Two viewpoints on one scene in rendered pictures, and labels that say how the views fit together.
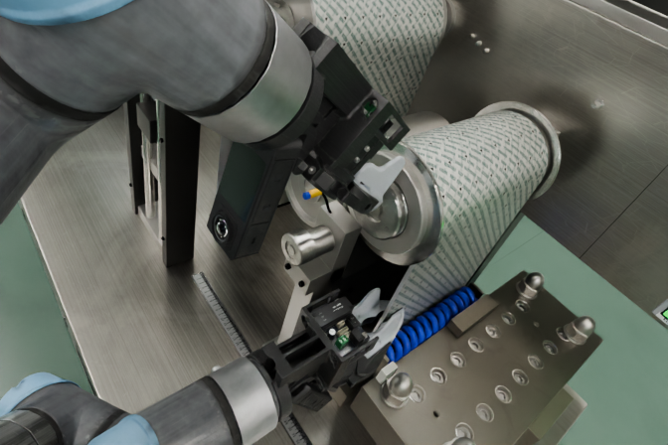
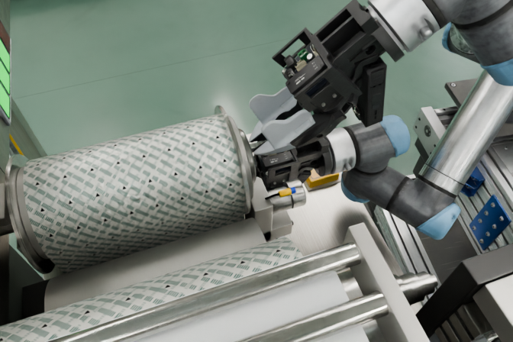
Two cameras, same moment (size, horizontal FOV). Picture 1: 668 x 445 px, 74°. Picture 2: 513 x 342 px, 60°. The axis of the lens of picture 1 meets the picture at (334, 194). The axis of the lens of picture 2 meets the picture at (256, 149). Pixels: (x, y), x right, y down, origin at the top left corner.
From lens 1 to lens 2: 0.70 m
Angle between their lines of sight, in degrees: 84
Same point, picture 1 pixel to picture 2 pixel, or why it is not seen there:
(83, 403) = (414, 201)
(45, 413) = (433, 186)
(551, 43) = not seen: outside the picture
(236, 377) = (343, 141)
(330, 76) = (350, 16)
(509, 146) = (95, 147)
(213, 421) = (355, 127)
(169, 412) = (376, 133)
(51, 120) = not seen: hidden behind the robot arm
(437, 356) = not seen: hidden behind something
